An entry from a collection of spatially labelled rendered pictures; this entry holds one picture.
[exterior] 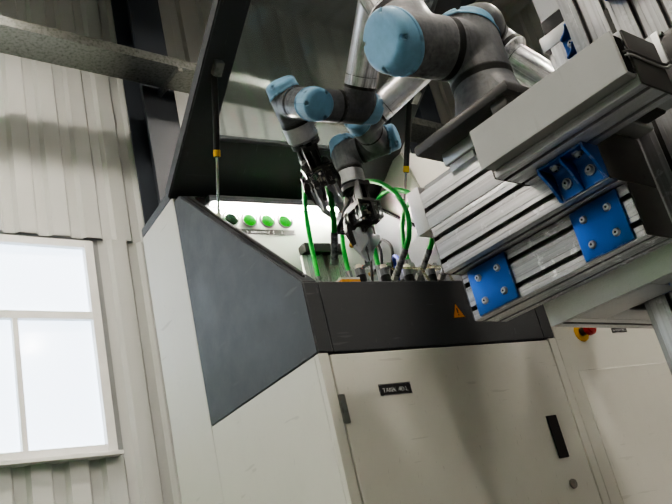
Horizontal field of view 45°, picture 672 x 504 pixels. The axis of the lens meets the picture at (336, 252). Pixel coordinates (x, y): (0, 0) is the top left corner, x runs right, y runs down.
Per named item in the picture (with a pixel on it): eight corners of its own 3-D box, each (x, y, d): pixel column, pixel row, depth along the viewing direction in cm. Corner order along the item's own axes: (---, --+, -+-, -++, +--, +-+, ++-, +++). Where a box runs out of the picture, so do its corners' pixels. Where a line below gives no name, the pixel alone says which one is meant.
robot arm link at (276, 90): (273, 88, 183) (257, 87, 190) (292, 132, 187) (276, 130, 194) (301, 72, 185) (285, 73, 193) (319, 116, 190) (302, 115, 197)
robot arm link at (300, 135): (280, 127, 195) (310, 113, 196) (287, 144, 197) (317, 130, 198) (285, 133, 188) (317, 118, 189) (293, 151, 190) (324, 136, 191)
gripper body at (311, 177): (313, 196, 194) (293, 151, 189) (306, 187, 201) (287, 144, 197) (342, 182, 194) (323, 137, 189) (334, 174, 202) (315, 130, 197)
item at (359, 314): (334, 352, 169) (317, 281, 175) (324, 358, 172) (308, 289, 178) (544, 338, 202) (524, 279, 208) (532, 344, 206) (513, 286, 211)
